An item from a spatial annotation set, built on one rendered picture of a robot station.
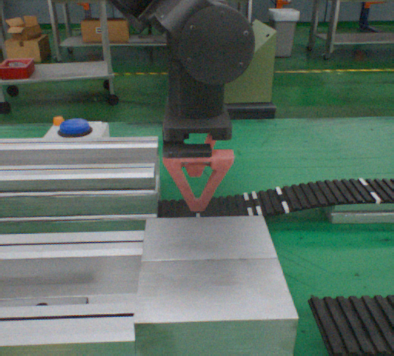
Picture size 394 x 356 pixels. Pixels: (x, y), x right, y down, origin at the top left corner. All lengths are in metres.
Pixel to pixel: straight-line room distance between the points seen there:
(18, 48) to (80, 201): 5.07
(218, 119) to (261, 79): 0.50
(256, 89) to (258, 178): 0.35
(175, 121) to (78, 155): 0.14
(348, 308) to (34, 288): 0.24
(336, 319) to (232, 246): 0.10
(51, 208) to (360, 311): 0.29
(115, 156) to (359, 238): 0.29
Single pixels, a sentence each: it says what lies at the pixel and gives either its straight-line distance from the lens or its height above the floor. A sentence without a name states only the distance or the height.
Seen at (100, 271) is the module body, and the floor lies 0.85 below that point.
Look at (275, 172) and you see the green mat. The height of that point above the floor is 0.78.
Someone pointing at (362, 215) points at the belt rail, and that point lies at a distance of 0.50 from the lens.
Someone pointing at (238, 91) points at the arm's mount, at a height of 0.81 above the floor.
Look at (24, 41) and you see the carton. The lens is 5.42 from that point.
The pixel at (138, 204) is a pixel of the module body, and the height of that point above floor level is 0.83.
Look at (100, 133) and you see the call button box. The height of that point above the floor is 0.84.
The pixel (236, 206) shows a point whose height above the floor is 0.79.
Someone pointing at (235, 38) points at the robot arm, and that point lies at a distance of 0.30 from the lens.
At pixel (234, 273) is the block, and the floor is 0.87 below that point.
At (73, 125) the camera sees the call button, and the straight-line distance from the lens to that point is 0.57.
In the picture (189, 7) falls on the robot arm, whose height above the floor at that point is 1.02.
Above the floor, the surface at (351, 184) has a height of 0.81.
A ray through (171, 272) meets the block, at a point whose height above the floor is 0.87.
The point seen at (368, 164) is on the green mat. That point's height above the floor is 0.78.
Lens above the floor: 1.05
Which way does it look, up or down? 27 degrees down
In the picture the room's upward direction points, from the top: straight up
